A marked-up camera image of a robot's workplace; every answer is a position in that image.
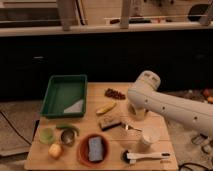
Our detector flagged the white dish brush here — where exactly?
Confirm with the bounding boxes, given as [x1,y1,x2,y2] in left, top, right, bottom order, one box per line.
[121,150,170,164]

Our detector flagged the green pepper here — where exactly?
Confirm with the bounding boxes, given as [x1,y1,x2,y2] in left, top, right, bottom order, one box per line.
[56,124,80,136]

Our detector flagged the bunch of dark grapes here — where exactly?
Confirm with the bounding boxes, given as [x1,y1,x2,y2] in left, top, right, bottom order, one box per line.
[105,88,126,100]

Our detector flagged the translucent plastic cup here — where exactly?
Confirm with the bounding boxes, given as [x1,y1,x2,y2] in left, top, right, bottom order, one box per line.
[140,126,160,148]

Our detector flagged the green plastic cup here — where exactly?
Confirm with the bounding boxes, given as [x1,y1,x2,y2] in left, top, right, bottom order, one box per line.
[39,128,55,145]

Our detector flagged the metal fork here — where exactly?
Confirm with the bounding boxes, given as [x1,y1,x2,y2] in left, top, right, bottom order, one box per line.
[121,123,142,132]

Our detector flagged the blue-grey sponge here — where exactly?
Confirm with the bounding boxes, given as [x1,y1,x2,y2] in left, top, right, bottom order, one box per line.
[88,136,103,162]

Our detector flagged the black cable on floor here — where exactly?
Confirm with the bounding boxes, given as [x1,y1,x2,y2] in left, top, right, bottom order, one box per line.
[0,109,33,146]

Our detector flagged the metal cup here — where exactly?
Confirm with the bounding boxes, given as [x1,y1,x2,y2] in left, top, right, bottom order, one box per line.
[61,129,75,146]

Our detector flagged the orange plate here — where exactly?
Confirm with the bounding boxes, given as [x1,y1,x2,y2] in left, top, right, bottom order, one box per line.
[77,133,109,168]

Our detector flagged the yellow banana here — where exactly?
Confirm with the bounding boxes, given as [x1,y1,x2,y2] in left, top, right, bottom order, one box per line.
[96,102,116,116]

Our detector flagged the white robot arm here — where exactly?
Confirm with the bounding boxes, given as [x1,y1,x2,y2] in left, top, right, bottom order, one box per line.
[127,70,213,138]

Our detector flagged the green plastic tray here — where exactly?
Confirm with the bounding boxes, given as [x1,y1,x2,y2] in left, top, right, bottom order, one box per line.
[41,75,87,118]

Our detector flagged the wooden block brush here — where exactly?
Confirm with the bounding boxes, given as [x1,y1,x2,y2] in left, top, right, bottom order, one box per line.
[99,116,121,131]

